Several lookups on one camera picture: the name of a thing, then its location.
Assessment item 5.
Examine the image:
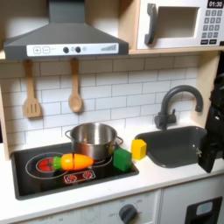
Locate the black stove top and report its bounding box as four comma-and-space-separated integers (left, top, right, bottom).
10, 142, 140, 201

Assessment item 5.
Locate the steel pot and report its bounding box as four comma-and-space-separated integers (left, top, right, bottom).
64, 122, 124, 161

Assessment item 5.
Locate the yellow block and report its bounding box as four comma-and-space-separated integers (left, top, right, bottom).
130, 138, 148, 161

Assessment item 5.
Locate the dark grey tap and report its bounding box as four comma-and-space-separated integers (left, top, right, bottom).
154, 85, 205, 130

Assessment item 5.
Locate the wooden spoon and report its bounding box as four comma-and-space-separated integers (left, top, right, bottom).
67, 58, 85, 114

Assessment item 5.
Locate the grey extractor hood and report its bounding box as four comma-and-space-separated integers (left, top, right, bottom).
3, 0, 130, 60

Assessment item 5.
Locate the wooden shelf board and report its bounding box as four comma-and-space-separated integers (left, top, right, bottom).
128, 45, 224, 56

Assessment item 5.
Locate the black cabinet door handle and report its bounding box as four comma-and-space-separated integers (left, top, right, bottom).
185, 196, 223, 224

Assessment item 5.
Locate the grey oven knob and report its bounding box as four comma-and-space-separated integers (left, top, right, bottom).
118, 204, 138, 224

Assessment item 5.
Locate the green block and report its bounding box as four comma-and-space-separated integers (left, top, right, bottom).
113, 147, 133, 172

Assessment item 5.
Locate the slotted wooden spatula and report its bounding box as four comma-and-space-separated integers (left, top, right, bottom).
22, 59, 44, 119

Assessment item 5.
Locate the white toy microwave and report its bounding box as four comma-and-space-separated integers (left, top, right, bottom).
136, 0, 224, 51

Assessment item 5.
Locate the orange toy carrot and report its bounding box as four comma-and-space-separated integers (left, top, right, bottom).
52, 152, 95, 172

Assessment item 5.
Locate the dark grey sink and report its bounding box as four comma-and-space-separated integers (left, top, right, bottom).
134, 125, 224, 169

